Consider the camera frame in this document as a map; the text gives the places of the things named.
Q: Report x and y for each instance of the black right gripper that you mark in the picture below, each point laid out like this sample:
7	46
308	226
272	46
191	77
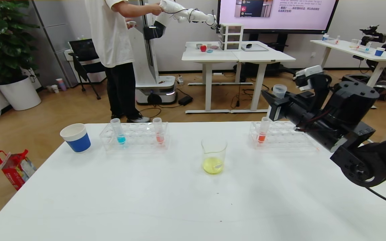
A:
275	111

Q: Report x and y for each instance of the clear conical test tube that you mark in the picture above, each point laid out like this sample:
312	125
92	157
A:
159	138
279	91

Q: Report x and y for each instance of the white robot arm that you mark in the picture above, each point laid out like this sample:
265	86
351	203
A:
171	5

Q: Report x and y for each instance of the clear acrylic test tube rack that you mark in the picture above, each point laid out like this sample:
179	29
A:
139	137
280	137

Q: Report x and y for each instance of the test tube with red liquid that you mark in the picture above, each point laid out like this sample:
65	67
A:
262	137

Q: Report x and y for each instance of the glass beaker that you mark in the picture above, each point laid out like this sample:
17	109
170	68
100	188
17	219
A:
213	164

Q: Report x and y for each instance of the test tube with blue liquid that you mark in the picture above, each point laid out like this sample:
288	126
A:
121	139

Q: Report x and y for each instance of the black display stand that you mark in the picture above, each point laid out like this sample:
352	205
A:
281	70

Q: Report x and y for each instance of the white desk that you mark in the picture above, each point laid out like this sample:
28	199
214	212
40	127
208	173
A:
209	57
340	45
266	57

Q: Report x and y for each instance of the grey tray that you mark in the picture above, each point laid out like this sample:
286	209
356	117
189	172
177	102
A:
258	48

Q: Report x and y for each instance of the small blue cup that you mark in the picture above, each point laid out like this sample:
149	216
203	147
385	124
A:
325	37
379	52

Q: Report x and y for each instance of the large display screen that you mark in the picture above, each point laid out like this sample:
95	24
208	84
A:
280	23

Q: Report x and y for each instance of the white drawer unit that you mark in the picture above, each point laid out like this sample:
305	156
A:
231	36

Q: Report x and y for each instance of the pink plate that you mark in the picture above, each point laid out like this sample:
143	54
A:
214	47

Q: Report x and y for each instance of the red apple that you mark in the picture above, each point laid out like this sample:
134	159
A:
203	48

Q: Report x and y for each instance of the black power adapter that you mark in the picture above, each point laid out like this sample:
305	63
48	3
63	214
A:
185	100

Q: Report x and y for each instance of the black mobile robot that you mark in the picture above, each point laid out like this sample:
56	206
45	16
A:
374	33

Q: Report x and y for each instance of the white robot tower base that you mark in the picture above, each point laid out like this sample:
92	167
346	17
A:
152	90

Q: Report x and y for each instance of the person in white shirt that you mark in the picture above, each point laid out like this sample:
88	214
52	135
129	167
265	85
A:
111	40

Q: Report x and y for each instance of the black chair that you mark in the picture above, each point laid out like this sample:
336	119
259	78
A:
80	50

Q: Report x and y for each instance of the blue and white paper cup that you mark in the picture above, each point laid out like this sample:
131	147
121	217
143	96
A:
77	142

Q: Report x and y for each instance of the small white cup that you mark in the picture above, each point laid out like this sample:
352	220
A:
54	89

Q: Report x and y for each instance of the grey cabinet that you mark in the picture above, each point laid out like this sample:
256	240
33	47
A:
55	30

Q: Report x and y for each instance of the white plant pot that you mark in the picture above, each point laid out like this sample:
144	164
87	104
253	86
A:
20	95

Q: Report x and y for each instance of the red gift bag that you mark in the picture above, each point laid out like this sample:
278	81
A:
13	170

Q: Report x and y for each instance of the green potted plant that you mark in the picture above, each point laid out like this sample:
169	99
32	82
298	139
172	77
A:
2	40

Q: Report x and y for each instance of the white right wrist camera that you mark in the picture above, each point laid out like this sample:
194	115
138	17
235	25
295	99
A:
307	75

